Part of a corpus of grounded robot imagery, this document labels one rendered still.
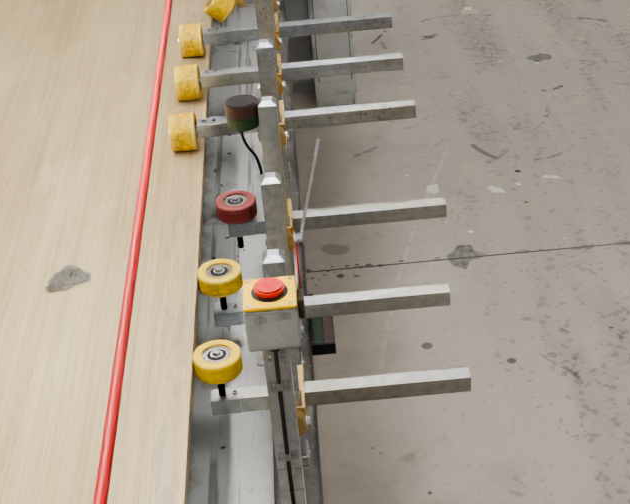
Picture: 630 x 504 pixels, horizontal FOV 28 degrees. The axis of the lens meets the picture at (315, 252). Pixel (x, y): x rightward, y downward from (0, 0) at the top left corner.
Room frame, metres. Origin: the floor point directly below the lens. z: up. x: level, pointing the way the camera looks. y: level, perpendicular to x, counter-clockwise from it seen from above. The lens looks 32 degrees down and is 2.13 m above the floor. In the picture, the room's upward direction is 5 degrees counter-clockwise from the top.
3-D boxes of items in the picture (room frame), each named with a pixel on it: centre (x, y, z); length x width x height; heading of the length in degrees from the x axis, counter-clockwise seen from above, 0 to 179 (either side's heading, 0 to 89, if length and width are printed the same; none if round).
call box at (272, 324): (1.35, 0.06, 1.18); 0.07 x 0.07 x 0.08; 0
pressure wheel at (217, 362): (1.65, 0.18, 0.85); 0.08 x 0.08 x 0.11
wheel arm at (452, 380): (1.65, -0.02, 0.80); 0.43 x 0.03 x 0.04; 90
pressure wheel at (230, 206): (2.15, 0.15, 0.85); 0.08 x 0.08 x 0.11
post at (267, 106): (2.11, 0.06, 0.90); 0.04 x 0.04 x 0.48; 0
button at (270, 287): (1.35, 0.06, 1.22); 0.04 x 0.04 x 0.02
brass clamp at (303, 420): (1.63, 0.06, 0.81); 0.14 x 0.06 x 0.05; 0
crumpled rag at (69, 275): (1.92, 0.46, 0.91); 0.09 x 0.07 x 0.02; 124
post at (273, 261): (1.61, 0.06, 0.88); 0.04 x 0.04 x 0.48; 0
